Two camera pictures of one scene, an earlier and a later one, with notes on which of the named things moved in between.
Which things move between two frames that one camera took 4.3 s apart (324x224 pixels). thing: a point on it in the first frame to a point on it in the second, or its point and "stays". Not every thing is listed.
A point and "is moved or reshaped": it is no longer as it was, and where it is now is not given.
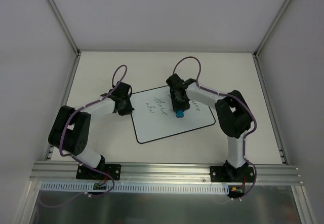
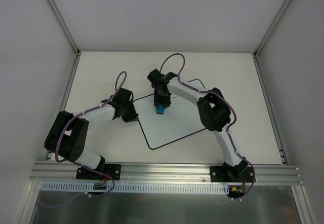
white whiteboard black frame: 153,118 is moved or reshaped
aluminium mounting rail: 164,173 stays
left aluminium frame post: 61,17 stays
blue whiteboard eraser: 179,113 to 160,109
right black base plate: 225,174 stays
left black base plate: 114,170 stays
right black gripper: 180,102 to 162,101
